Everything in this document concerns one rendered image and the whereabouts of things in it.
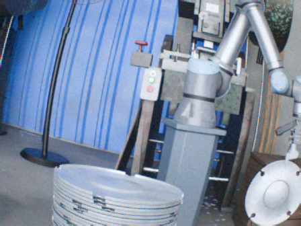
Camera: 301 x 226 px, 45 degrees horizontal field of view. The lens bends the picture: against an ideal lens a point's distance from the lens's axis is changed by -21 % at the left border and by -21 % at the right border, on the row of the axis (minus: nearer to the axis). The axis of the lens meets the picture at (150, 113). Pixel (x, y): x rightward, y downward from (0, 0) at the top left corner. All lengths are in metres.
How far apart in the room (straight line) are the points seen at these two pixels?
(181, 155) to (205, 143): 0.09
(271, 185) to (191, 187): 0.34
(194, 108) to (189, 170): 0.21
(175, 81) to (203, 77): 0.61
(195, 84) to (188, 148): 0.21
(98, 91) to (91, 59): 0.27
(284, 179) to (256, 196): 0.14
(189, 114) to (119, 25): 2.13
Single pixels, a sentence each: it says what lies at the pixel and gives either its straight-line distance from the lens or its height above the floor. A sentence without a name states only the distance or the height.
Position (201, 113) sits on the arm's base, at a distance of 1.47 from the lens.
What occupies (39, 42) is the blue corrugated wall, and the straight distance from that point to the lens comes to 3.71.
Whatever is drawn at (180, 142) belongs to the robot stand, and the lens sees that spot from 1.46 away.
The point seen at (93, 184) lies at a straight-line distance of 0.89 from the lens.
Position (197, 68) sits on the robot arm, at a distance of 1.49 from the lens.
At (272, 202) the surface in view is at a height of 0.20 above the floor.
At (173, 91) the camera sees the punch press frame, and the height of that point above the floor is 0.55.
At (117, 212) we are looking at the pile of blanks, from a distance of 0.82.
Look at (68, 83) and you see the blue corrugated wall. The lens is 3.57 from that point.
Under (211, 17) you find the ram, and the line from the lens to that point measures 2.28.
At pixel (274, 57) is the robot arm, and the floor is 0.75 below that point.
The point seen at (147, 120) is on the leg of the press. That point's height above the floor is 0.40.
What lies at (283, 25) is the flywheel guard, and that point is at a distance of 2.15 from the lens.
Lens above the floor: 0.54
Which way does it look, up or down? 3 degrees down
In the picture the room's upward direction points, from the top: 10 degrees clockwise
